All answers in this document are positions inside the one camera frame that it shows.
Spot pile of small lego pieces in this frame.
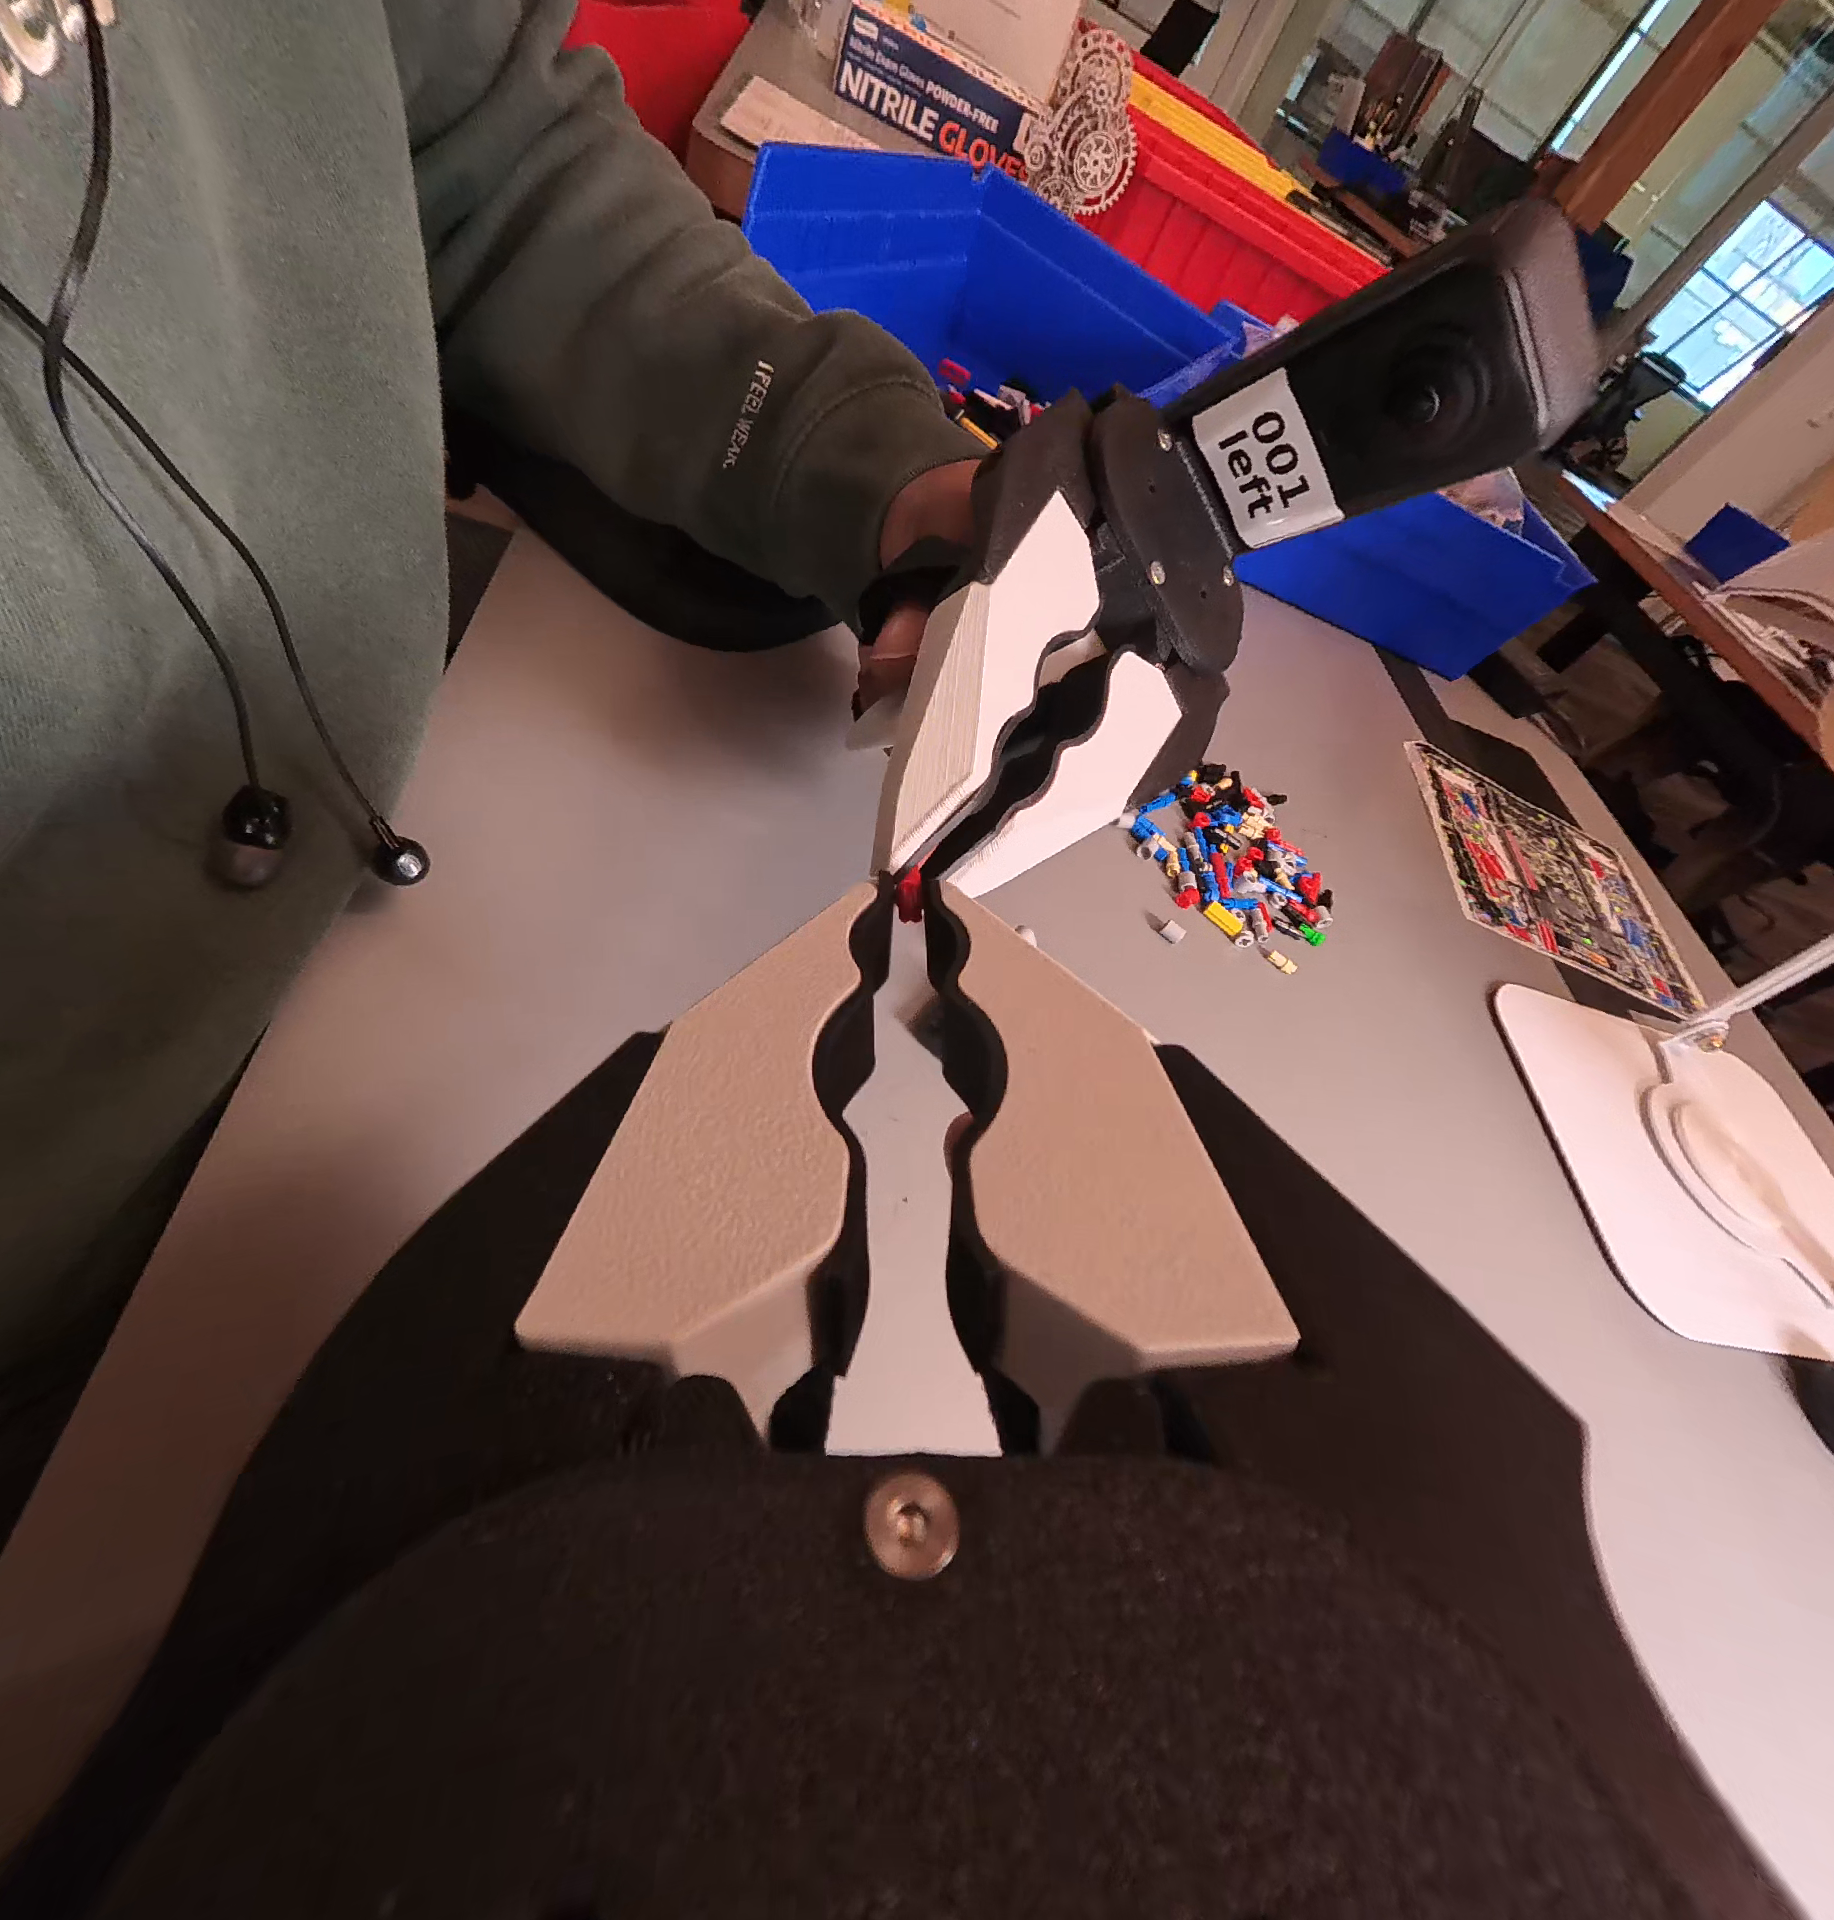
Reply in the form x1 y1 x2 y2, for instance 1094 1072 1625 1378
1128 768 1338 968

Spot blue white glove box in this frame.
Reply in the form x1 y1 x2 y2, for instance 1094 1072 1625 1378
829 0 1061 165

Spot white lamp stand base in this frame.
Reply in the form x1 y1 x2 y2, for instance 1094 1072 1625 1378
1494 916 1834 1365

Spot assorted lego pieces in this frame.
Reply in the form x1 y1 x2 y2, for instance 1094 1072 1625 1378
938 382 1041 453

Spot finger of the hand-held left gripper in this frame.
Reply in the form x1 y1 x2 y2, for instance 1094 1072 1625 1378
872 494 1115 887
938 645 1191 901

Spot person's green sweatshirt torso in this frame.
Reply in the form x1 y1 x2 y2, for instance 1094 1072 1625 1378
0 0 454 1622

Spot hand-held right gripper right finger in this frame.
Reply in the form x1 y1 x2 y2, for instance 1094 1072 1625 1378
923 878 1300 1455

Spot black wired earphones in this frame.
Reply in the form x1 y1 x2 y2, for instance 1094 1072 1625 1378
0 0 434 890

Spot person's left hand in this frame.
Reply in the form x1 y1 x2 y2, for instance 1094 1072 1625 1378
853 457 997 722

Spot wooden gear model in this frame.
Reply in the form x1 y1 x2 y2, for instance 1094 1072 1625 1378
1022 28 1145 224

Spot yellow plastic bin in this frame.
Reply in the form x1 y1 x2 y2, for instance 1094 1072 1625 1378
1128 73 1316 205

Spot wooden support post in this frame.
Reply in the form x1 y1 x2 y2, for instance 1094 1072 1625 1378
1547 0 1796 235

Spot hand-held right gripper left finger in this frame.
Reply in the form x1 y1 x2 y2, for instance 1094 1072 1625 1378
512 878 892 1455

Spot red plastic bin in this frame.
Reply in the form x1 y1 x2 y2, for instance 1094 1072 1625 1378
1088 52 1390 323

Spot lego instruction booklet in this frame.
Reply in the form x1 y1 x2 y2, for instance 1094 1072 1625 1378
1403 739 1706 1023

